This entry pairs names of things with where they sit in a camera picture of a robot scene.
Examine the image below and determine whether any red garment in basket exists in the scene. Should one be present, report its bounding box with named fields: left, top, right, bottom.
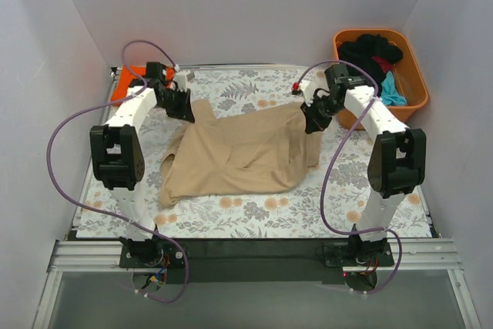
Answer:
left=372, top=56, right=392, bottom=75

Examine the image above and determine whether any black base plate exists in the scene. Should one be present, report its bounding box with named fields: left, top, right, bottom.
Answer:
left=119, top=237, right=395, bottom=284

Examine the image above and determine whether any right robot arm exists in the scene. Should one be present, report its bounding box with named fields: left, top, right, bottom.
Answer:
left=291, top=60, right=427, bottom=267

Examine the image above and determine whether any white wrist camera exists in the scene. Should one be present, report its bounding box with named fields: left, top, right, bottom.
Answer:
left=291, top=80, right=317, bottom=106
left=173, top=70, right=195, bottom=92

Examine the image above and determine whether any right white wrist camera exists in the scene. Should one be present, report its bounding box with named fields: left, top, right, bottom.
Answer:
left=291, top=80, right=317, bottom=106

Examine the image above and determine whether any beige t shirt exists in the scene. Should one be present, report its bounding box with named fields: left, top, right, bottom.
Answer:
left=159, top=99, right=322, bottom=208

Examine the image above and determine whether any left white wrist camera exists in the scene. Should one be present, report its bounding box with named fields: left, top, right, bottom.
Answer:
left=173, top=70, right=195, bottom=92

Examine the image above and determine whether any orange plastic basket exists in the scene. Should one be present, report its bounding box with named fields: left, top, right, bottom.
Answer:
left=333, top=29, right=429, bottom=123

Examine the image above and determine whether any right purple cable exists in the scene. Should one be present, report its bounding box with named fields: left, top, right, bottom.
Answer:
left=292, top=59, right=404, bottom=295

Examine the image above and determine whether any floral table mat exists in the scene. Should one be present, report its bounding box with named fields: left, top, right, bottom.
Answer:
left=139, top=69, right=373, bottom=238

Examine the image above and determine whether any folded orange t shirt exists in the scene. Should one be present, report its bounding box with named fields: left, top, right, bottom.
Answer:
left=110, top=66, right=176, bottom=106

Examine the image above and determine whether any purple cable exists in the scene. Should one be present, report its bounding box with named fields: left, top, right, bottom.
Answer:
left=45, top=39, right=190, bottom=304
left=292, top=59, right=404, bottom=295

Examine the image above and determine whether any turquoise garment in basket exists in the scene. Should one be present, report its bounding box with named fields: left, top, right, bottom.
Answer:
left=381, top=71, right=407, bottom=107

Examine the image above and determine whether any black t shirt in basket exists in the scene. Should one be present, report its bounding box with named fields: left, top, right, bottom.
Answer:
left=337, top=34, right=404, bottom=85

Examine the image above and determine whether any aluminium mounting rail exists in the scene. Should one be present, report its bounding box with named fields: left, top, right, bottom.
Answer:
left=34, top=238, right=480, bottom=328

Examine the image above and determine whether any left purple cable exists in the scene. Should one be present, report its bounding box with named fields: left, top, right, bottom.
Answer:
left=45, top=39, right=190, bottom=304

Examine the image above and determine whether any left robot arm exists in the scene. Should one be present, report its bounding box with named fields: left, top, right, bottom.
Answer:
left=89, top=62, right=195, bottom=268

